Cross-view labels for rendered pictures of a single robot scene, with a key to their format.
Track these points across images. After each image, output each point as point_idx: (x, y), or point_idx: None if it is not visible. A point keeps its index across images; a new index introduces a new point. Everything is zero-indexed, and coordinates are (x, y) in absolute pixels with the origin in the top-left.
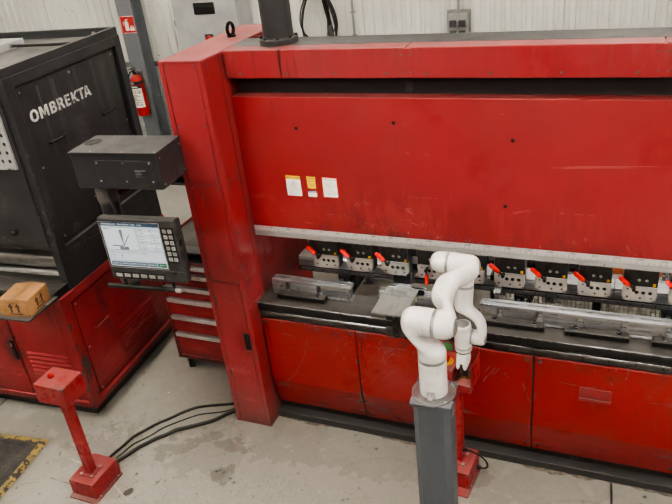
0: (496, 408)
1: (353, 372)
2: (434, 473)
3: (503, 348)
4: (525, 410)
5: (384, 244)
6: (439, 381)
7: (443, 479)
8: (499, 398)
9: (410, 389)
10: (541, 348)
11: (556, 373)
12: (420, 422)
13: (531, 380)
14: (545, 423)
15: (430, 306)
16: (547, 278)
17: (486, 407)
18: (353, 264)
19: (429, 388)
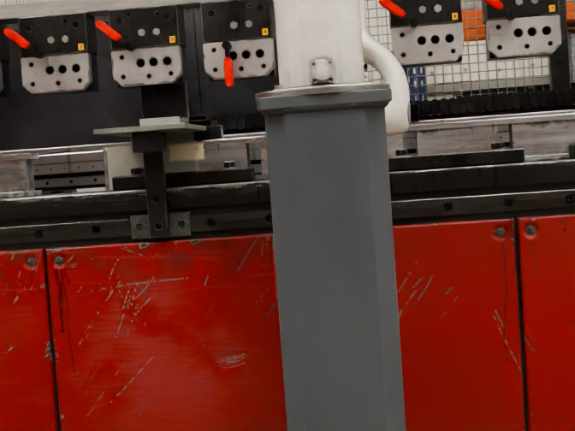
0: (434, 410)
1: (37, 391)
2: (346, 387)
3: (437, 211)
4: (509, 397)
5: (119, 3)
6: (345, 15)
7: (377, 406)
8: (439, 374)
9: (198, 408)
10: (530, 191)
11: (574, 256)
12: (294, 174)
13: (515, 294)
14: (564, 426)
15: (239, 164)
16: (515, 20)
17: (407, 415)
18: (38, 75)
19: (317, 42)
